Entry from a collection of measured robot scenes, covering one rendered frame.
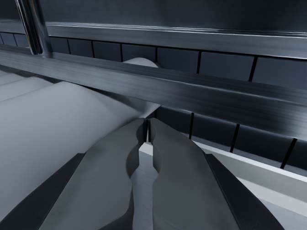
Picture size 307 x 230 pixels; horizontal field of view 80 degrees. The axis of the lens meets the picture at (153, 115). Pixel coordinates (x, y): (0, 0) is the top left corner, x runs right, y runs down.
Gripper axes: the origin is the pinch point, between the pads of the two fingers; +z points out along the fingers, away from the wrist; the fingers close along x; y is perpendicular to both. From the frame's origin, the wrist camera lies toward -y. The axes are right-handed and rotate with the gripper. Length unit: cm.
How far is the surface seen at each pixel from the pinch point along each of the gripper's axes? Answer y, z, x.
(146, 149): 4.4, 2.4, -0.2
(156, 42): -4.1, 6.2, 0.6
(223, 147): 4.2, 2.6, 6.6
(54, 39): -3.5, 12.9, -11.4
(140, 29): -5.1, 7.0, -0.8
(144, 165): 16.6, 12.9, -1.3
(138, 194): 25.1, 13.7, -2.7
